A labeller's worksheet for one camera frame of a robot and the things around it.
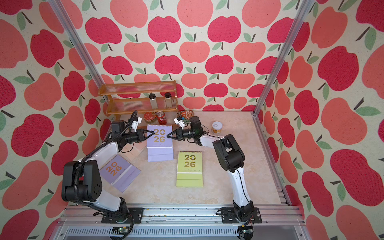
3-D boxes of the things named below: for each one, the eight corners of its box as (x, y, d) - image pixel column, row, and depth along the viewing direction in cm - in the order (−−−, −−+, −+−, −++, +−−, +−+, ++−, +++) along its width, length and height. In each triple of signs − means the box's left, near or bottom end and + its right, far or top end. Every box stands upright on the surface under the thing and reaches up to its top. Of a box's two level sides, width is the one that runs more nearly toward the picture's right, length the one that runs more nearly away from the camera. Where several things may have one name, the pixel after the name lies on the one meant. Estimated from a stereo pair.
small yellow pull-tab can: (212, 134, 109) (213, 129, 104) (211, 126, 114) (212, 121, 109) (221, 134, 109) (223, 129, 104) (220, 126, 114) (221, 121, 109)
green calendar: (176, 186, 85) (175, 184, 82) (178, 154, 99) (178, 151, 96) (203, 186, 85) (203, 184, 82) (201, 154, 99) (202, 151, 96)
